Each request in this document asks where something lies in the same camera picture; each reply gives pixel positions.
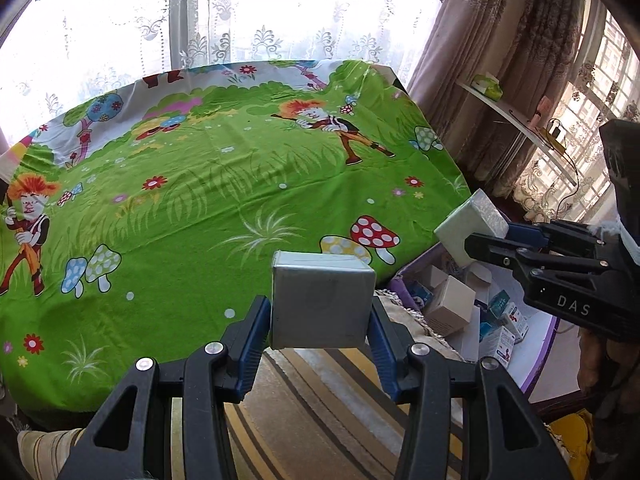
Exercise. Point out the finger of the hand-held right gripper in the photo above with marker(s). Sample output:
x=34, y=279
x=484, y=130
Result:
x=500, y=250
x=550, y=237

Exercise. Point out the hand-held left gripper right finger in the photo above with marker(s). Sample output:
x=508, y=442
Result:
x=387, y=360

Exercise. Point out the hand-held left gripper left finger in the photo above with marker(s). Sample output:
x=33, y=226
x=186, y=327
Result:
x=252, y=355

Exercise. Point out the small white box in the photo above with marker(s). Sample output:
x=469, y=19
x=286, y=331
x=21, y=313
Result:
x=465, y=225

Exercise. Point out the grey box with fine print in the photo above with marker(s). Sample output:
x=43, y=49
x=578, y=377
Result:
x=320, y=305

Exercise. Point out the purple cardboard box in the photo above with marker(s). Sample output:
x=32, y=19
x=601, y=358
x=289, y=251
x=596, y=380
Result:
x=537, y=360

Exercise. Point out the person's right hand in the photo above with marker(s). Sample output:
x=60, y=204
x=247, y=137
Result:
x=597, y=365

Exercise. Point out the open white box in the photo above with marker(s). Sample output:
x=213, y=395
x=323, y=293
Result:
x=477, y=274

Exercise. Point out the blue and white box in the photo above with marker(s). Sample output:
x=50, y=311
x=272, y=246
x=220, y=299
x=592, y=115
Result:
x=499, y=304

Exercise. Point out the teal box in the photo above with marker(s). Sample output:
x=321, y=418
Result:
x=420, y=294

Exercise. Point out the beige cardboard box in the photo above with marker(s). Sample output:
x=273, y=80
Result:
x=450, y=305

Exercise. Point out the striped plush cushion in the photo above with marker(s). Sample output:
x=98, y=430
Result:
x=310, y=410

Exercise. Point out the yellow device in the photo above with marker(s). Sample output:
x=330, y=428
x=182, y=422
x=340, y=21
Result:
x=557, y=136

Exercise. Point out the pink object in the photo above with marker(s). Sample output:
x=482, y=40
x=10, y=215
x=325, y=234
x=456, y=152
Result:
x=542, y=110

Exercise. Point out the yellow cushion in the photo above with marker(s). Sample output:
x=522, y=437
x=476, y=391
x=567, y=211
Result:
x=572, y=440

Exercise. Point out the green cartoon printed bed sheet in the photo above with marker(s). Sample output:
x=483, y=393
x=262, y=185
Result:
x=200, y=210

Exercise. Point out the green tissue pack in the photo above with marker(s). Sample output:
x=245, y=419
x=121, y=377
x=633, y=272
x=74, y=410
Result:
x=488, y=86

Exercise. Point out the brown patterned curtain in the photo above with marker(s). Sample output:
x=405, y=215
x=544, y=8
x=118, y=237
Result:
x=475, y=35

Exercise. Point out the beige cloth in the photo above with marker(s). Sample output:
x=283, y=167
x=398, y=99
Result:
x=47, y=455

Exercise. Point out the white lace curtain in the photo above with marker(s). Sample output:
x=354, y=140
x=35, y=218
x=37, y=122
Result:
x=250, y=10

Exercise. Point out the white wall shelf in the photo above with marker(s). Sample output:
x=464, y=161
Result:
x=505, y=110

